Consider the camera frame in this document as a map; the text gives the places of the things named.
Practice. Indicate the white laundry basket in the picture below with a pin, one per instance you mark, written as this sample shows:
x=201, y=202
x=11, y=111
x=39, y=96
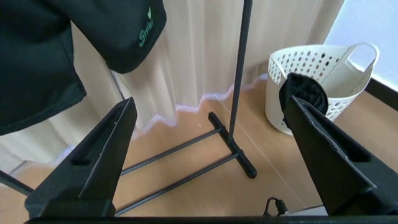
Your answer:
x=337, y=77

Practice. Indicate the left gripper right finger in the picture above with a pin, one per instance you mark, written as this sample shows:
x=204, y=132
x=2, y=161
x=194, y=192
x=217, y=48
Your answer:
x=342, y=174

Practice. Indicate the beige curtain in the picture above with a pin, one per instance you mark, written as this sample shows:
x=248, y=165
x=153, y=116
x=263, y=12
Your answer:
x=202, y=46

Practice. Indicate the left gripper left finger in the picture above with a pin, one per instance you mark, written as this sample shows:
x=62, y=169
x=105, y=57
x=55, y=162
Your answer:
x=93, y=174

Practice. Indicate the black garment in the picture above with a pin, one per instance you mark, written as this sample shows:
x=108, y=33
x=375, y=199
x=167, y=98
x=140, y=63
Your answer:
x=37, y=62
x=304, y=90

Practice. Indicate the black clothes rack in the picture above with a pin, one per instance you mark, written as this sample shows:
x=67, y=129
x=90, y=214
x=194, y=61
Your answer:
x=239, y=62

